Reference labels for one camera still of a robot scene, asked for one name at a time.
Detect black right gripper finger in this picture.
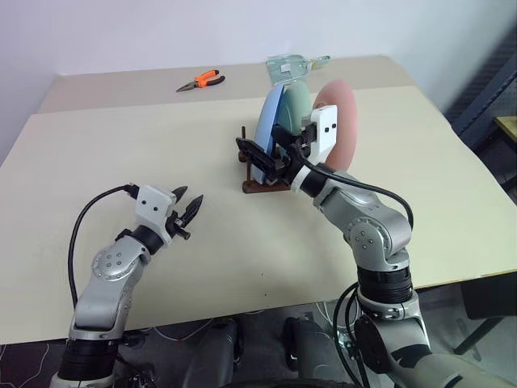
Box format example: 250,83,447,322
272,125,301,150
235,137,280,183

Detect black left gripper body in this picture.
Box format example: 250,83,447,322
166,209,191,243

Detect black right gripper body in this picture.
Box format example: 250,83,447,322
274,122,321,185

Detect blue plate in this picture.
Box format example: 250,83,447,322
253,85,287,184

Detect dark wooden dish rack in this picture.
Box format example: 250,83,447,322
237,125,292,195

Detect green plate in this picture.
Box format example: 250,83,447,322
277,80,315,159

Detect pink plate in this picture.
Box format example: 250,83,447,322
312,79,359,173

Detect clear plastic package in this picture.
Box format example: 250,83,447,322
266,53,313,86

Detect dark rounded shape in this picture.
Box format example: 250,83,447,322
282,316,347,388
182,317,244,388

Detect dark blue chair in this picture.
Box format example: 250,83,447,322
443,23,517,188

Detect yellow side table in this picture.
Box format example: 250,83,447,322
494,114,517,143

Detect black table leg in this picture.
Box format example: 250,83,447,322
455,278,511,357

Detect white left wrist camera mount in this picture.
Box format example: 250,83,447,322
134,184,177,247

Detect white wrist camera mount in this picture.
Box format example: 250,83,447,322
289,103,339,192
134,184,177,247

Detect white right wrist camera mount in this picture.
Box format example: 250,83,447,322
289,103,339,192

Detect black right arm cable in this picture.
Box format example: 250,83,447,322
287,148,414,228

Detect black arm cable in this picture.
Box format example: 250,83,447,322
287,148,414,228
67,183,139,306

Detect orange handled pliers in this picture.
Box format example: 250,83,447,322
175,70,226,94

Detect thin white floor wire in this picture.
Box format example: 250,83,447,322
151,310,267,343

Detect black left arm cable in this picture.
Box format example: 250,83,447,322
67,183,139,306

